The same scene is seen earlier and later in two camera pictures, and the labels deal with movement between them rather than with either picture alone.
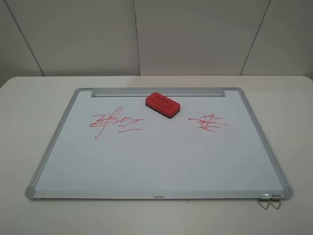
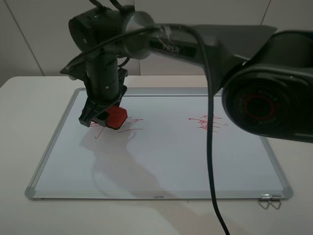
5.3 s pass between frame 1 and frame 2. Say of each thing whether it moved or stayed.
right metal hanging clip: stayed
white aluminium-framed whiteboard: stayed
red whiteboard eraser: moved
